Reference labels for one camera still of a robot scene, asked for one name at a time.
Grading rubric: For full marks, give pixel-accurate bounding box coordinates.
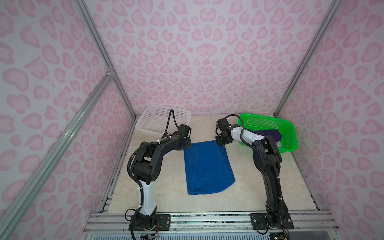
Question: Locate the blue towel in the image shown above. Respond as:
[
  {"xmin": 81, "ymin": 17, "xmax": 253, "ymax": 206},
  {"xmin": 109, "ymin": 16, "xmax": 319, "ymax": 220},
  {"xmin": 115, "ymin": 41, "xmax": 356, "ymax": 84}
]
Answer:
[{"xmin": 184, "ymin": 141, "xmax": 236, "ymax": 195}]

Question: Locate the purple towel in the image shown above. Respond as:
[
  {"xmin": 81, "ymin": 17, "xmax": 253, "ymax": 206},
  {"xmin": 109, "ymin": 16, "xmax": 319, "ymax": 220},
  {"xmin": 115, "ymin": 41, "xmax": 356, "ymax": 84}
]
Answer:
[{"xmin": 253, "ymin": 130, "xmax": 282, "ymax": 142}]

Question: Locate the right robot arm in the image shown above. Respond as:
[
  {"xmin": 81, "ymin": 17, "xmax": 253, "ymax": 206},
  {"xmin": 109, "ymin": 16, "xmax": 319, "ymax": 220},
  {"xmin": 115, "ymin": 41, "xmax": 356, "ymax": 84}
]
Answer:
[{"xmin": 216, "ymin": 114, "xmax": 294, "ymax": 234}]

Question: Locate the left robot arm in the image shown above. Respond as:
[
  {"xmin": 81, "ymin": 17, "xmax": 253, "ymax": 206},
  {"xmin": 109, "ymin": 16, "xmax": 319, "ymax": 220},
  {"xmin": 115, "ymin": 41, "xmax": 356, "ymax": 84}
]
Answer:
[{"xmin": 127, "ymin": 124, "xmax": 192, "ymax": 232}]

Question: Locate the white plastic basket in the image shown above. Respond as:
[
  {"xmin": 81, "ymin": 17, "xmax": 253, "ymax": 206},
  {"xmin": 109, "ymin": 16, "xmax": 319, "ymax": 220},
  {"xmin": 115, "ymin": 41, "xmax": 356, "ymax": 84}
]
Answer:
[{"xmin": 135, "ymin": 104, "xmax": 192, "ymax": 138}]

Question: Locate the green plastic basket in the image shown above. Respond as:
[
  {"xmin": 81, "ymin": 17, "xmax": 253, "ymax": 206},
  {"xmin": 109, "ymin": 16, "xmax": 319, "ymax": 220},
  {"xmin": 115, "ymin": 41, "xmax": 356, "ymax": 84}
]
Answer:
[{"xmin": 240, "ymin": 113, "xmax": 298, "ymax": 153}]

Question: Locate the left diagonal aluminium strut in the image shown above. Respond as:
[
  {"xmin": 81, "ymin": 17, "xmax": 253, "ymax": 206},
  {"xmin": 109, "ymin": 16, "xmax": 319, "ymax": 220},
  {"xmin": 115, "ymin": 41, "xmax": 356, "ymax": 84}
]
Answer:
[{"xmin": 1, "ymin": 72, "xmax": 115, "ymax": 240}]

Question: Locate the left corner aluminium post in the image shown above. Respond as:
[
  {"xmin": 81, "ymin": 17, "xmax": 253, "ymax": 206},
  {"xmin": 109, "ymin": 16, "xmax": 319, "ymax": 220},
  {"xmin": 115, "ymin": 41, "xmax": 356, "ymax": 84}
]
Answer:
[{"xmin": 73, "ymin": 0, "xmax": 136, "ymax": 120}]

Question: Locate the corner aluminium post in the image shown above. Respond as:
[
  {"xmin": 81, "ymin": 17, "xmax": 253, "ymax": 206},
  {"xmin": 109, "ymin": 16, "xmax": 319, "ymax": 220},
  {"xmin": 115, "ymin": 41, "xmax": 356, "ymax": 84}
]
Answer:
[
  {"xmin": 273, "ymin": 0, "xmax": 344, "ymax": 118},
  {"xmin": 73, "ymin": 0, "xmax": 136, "ymax": 120}
]

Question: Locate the right corner aluminium post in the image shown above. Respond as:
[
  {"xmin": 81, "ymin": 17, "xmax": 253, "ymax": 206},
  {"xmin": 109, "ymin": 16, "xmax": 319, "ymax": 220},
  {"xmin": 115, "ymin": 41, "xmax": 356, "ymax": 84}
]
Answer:
[{"xmin": 273, "ymin": 0, "xmax": 344, "ymax": 118}]

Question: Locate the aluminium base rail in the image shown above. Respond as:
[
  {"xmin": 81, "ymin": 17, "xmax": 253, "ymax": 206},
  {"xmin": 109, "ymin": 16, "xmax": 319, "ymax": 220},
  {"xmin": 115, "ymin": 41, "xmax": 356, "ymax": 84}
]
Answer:
[{"xmin": 81, "ymin": 210, "xmax": 343, "ymax": 240}]

